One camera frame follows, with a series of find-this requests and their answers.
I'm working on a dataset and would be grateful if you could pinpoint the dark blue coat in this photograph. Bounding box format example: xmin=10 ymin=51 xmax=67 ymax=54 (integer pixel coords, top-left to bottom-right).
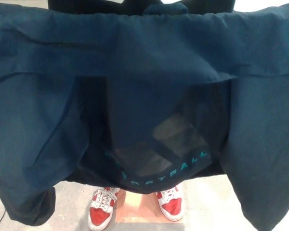
xmin=0 ymin=0 xmax=289 ymax=231

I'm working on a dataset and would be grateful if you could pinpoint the orange floor marker sheet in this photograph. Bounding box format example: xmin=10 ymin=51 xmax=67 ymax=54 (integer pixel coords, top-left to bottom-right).
xmin=115 ymin=189 xmax=185 ymax=224

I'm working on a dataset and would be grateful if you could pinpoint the red white right sneaker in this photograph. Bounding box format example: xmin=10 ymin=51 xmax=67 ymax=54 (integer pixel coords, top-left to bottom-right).
xmin=87 ymin=186 xmax=122 ymax=231

